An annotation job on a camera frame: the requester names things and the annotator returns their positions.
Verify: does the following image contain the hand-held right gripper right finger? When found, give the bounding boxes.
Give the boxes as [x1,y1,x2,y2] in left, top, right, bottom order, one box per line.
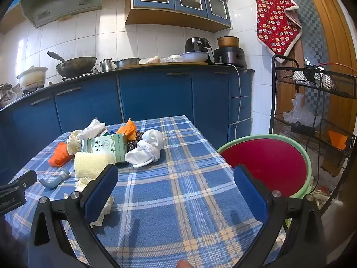
[234,165,331,268]

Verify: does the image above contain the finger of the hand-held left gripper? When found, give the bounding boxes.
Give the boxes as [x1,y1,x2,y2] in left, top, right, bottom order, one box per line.
[0,170,37,194]

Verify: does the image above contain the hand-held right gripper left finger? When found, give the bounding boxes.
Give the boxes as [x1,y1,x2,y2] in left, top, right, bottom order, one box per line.
[28,163,120,268]

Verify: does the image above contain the pale yellow sponge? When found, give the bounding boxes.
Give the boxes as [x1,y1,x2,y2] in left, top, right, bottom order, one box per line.
[74,151,116,180]

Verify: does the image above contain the grey plastic hook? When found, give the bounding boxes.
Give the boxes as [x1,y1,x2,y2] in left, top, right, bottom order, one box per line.
[39,166,70,191]

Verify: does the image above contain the red bucket with green rim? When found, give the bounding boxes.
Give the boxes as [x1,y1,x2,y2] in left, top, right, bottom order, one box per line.
[217,134,313,201]

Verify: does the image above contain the orange paper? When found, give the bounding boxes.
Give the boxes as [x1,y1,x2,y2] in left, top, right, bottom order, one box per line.
[116,118,137,141]
[328,130,349,150]
[48,142,74,168]

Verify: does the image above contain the green tissue box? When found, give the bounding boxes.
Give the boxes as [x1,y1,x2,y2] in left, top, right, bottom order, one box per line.
[81,133,129,165]

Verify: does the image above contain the cream tissue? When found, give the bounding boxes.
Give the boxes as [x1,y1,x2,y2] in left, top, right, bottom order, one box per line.
[67,130,84,155]

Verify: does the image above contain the steel wool scourer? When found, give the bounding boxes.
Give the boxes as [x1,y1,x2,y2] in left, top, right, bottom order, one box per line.
[126,131,145,154]

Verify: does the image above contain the white sock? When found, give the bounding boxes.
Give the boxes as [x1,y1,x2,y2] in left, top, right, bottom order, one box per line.
[124,129,164,168]

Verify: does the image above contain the blue plaid tablecloth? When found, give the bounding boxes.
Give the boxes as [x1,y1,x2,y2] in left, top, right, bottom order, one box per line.
[4,115,288,268]

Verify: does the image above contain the black power adapter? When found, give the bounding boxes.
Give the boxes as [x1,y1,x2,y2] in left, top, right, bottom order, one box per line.
[290,121,315,136]

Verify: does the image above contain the pile of dishes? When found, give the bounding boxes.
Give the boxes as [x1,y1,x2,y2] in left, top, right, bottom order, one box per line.
[0,83,21,108]

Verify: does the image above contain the clear plastic bag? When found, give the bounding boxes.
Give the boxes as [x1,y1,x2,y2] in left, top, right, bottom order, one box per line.
[283,93,321,126]

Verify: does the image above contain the white clay pot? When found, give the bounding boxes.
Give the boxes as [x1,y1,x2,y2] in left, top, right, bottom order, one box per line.
[16,66,48,90]

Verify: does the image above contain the orange paper in rack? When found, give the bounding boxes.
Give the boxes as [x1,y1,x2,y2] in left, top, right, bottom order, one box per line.
[328,130,349,150]

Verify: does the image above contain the blue kitchen base cabinets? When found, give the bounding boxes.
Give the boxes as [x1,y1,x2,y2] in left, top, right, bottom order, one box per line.
[0,61,255,174]

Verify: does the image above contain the black gas stove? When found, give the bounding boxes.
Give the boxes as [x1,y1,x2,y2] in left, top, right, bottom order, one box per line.
[62,72,95,81]

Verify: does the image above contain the black wok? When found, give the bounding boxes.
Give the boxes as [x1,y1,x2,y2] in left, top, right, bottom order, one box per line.
[47,51,98,78]

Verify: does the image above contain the small steel kettle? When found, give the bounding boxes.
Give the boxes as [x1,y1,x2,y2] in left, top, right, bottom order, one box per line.
[99,58,116,72]

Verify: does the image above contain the steel basin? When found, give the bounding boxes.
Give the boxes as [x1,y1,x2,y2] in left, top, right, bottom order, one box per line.
[113,58,141,70]

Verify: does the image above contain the black charger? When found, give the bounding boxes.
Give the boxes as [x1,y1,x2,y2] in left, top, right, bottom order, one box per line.
[303,65,318,84]

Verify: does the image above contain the white device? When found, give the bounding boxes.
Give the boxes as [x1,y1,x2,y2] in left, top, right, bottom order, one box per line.
[293,71,334,88]

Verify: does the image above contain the dark rice cooker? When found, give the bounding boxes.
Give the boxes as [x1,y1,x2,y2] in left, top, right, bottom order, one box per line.
[214,47,246,68]

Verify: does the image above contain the white bowl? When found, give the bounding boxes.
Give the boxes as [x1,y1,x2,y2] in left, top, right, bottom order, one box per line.
[180,51,210,63]

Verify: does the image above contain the brown inner cooking pot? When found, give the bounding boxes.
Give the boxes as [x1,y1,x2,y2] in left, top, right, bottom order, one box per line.
[217,36,240,48]

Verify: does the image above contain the black air fryer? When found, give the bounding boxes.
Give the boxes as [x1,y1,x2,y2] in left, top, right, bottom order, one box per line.
[185,37,215,63]

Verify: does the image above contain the red floral cloth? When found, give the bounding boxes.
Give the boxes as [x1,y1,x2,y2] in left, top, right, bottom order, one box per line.
[253,0,302,57]

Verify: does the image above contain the wooden door with glass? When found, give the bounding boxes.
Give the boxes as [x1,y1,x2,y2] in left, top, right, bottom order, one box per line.
[275,0,357,174]

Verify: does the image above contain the grey range hood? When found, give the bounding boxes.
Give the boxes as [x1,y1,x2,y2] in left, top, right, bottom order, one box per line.
[18,0,104,28]

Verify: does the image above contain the white power cable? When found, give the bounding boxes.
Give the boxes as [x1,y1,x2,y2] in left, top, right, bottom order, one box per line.
[223,63,243,125]

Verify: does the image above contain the black metal wire rack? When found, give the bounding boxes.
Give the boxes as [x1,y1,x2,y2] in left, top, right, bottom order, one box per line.
[268,54,357,210]

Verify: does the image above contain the red cable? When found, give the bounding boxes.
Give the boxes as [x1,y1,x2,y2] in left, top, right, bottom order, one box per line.
[316,62,357,77]

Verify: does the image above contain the blue wall cabinet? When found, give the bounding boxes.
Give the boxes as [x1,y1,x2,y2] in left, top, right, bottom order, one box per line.
[125,0,232,32]

